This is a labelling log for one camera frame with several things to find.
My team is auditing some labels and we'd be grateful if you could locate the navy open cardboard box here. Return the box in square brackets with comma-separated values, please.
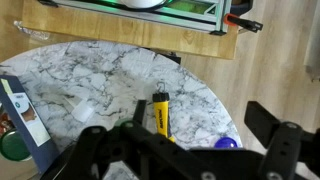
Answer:
[0, 74, 60, 175]

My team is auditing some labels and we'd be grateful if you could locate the blue bottle cap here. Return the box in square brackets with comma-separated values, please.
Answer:
[213, 136, 239, 149]

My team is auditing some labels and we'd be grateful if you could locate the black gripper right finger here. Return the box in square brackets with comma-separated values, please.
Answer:
[244, 100, 320, 180]

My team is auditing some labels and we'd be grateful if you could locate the clear plastic piece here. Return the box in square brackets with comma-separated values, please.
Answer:
[70, 97, 95, 123]

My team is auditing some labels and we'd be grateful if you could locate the yellow black flashlight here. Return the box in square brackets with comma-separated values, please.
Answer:
[152, 81, 176, 144]

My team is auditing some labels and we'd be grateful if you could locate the clear plastic bag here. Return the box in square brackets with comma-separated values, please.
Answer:
[13, 19, 51, 42]

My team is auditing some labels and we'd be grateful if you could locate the green lidded jar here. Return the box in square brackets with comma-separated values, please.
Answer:
[0, 128, 33, 163]

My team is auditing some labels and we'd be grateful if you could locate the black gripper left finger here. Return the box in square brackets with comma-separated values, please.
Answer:
[41, 99, 201, 180]

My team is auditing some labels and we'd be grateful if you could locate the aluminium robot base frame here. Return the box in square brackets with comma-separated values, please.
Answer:
[38, 0, 233, 36]

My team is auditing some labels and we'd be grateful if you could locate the orange black clamp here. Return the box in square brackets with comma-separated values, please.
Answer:
[223, 13, 264, 34]

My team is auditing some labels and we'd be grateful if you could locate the light wooden platform board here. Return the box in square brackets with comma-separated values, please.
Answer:
[21, 0, 239, 61]

